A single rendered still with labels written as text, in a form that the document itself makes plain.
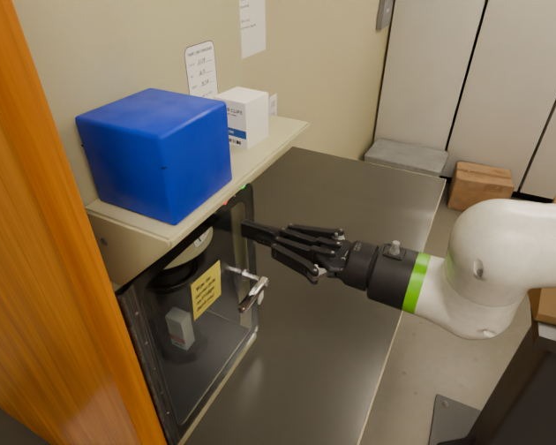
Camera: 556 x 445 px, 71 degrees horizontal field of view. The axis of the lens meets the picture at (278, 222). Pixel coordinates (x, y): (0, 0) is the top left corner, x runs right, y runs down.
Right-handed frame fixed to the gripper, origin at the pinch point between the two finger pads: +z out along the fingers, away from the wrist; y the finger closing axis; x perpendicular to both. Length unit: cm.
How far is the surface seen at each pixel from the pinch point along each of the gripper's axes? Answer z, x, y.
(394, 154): 21, 99, -254
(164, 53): 4.8, -31.4, 11.5
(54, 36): 4.8, -35.2, 24.2
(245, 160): -4.5, -19.9, 10.5
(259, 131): -3.5, -21.4, 5.3
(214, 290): 3.5, 7.0, 9.9
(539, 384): -65, 61, -43
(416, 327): -32, 131, -113
